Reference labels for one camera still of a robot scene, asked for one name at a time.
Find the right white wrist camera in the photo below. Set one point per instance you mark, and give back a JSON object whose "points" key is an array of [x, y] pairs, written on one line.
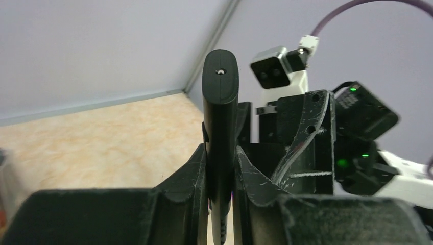
{"points": [[282, 72]]}

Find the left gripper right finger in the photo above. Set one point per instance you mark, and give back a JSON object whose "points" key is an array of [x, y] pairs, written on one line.
{"points": [[265, 214]]}

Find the black remote control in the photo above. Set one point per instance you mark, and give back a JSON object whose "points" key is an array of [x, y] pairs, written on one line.
{"points": [[220, 85]]}

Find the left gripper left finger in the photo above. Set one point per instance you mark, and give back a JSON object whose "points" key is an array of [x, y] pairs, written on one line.
{"points": [[174, 212]]}

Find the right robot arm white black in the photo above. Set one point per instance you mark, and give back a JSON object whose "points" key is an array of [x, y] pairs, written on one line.
{"points": [[360, 165]]}

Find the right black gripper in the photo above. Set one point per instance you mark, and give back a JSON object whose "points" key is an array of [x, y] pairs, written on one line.
{"points": [[296, 152]]}

